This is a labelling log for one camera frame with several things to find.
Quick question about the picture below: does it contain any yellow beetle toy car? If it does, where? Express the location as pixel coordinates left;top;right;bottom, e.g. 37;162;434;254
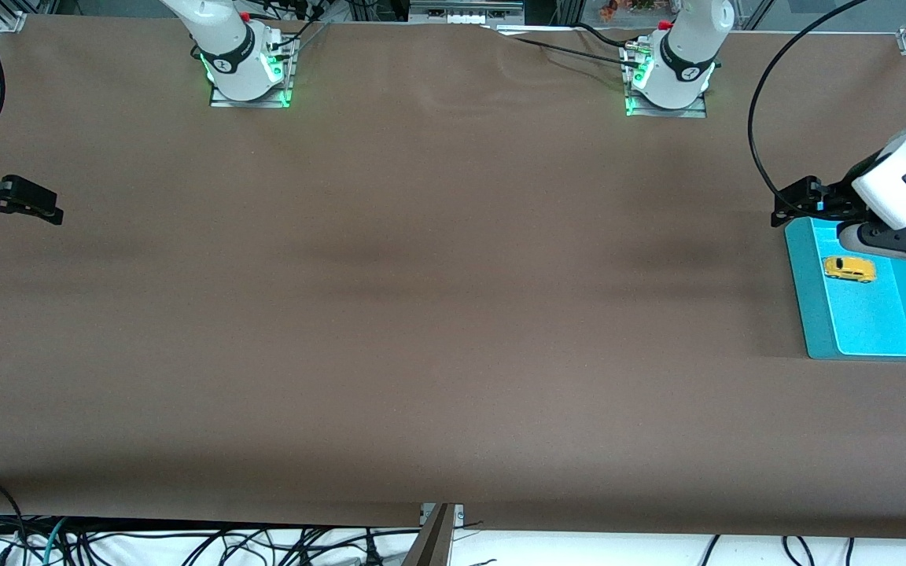
823;256;877;284

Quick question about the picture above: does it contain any teal plastic bin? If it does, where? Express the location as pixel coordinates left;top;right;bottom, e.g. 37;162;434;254
783;218;906;361

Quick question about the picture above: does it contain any orange background object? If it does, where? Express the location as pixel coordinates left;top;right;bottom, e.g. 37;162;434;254
598;0;658;18

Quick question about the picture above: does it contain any grey power strip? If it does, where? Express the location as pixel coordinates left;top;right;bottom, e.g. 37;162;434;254
408;0;526;26

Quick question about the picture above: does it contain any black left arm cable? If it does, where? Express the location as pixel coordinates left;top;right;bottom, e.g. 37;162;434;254
747;0;906;197

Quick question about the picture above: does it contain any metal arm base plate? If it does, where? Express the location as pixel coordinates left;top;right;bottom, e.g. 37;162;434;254
209;35;295;109
624;93;708;119

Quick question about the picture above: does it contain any black cable on table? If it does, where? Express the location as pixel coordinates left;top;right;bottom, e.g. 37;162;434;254
481;24;646;72

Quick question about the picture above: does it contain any teal cable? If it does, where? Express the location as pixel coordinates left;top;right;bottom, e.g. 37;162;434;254
42;519;68;566

